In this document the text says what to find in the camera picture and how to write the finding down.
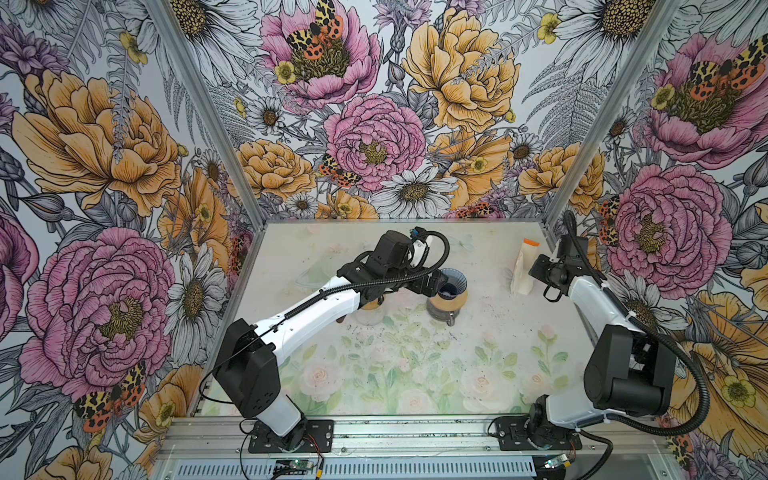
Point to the smoked grey glass carafe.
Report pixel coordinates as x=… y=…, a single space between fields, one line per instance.
x=447 y=317

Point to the blue glass dripper cone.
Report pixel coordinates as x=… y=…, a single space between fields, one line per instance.
x=455 y=285

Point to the coffee filter pack orange top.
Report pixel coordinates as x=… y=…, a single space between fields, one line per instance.
x=522 y=282

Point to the green circuit board right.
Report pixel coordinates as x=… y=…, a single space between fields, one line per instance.
x=556 y=462

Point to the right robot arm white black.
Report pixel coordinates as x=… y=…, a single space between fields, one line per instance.
x=629 y=373

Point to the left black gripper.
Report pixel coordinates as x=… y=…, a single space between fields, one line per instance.
x=430 y=290

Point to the clear glass carafe brown handle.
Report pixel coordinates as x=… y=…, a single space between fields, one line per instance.
x=370 y=315

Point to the green circuit board left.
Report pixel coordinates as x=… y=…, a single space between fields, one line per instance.
x=294 y=466

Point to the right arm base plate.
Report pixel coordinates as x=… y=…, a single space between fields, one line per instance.
x=515 y=433

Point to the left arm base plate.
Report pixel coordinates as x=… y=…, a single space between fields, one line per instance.
x=308 y=436

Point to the aluminium front rail frame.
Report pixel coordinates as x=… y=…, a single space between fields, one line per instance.
x=407 y=447

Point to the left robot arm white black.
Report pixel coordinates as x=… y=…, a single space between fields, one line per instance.
x=251 y=352

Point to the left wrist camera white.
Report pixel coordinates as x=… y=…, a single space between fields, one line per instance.
x=420 y=246

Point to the green circuit board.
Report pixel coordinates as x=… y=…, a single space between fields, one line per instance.
x=556 y=462
x=294 y=466

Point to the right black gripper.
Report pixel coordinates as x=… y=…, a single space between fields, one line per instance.
x=540 y=263

